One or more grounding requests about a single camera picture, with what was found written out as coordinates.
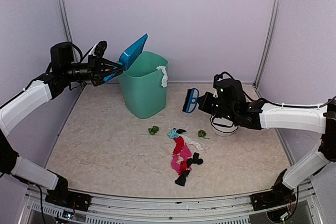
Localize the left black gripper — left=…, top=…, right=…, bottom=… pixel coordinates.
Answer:
left=63, top=54, right=122, bottom=86

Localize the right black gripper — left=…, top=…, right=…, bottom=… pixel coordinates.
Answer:
left=198, top=91, right=237, bottom=122

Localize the blue hand brush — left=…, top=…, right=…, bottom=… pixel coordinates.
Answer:
left=182, top=88, right=200, bottom=114

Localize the blue dustpan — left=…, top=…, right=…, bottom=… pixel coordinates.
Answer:
left=118, top=34, right=148, bottom=71

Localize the teal plastic waste bin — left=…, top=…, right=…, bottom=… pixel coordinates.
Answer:
left=119, top=51, right=169, bottom=119

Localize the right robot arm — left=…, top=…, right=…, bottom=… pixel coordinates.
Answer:
left=197, top=72, right=335, bottom=205

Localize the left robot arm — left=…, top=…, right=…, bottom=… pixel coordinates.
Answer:
left=1, top=40, right=123, bottom=206

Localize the white fluted bowl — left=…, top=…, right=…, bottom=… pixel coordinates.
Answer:
left=209, top=115, right=238, bottom=136

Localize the green paper scrap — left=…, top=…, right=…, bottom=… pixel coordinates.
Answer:
left=197, top=130, right=209, bottom=140
left=148, top=125, right=160, bottom=135

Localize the light blue paper scrap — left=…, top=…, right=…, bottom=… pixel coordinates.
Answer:
left=167, top=128, right=179, bottom=139

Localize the red paper scrap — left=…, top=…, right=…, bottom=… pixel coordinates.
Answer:
left=173, top=136, right=185, bottom=155

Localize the white scrap front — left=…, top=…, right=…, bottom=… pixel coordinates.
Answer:
left=156, top=66, right=168, bottom=88

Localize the black scrap front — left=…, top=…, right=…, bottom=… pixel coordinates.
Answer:
left=175, top=170, right=190, bottom=187

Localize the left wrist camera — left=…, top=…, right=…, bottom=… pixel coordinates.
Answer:
left=88, top=40, right=108, bottom=58

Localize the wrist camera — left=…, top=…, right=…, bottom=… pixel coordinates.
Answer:
left=213, top=74, right=232, bottom=95
left=88, top=40, right=108, bottom=58

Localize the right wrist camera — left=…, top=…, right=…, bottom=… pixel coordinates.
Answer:
left=213, top=74, right=232, bottom=95

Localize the left aluminium frame post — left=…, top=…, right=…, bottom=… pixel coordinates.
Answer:
left=51, top=0, right=76, bottom=49

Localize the aluminium frame post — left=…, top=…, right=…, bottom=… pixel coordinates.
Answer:
left=254, top=0, right=281, bottom=89
left=51, top=0, right=76, bottom=49

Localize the front aluminium rail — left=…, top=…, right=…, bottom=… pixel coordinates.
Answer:
left=18, top=183, right=322, bottom=223

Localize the right aluminium frame post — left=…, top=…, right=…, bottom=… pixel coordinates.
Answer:
left=254, top=0, right=281, bottom=89

